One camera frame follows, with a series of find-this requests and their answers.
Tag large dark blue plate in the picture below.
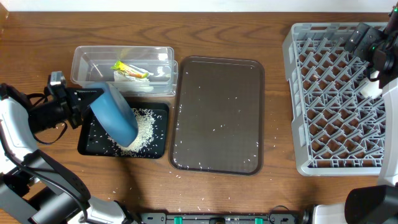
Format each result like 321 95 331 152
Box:
85 82 138 147

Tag white cup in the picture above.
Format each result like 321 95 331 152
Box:
360 77 382 99

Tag white tissue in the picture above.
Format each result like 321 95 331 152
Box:
113 71 154 93

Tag green yellow snack wrapper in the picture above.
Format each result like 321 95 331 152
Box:
111 60 149 78

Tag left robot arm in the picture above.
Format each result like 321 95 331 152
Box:
1 72 141 223

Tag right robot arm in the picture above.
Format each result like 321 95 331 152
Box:
300 6 397 224

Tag grey dishwasher rack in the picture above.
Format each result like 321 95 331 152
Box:
282 23 386 176

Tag pile of white rice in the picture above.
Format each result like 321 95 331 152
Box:
107 108 155 156

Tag black plastic tray bin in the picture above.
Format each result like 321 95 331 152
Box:
78 98 169 159

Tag clear plastic bin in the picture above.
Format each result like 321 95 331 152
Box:
71 45 178 96

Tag dark brown serving tray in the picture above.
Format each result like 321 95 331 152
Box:
169 56 265 176

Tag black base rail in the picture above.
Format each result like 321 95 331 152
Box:
139 212 300 224

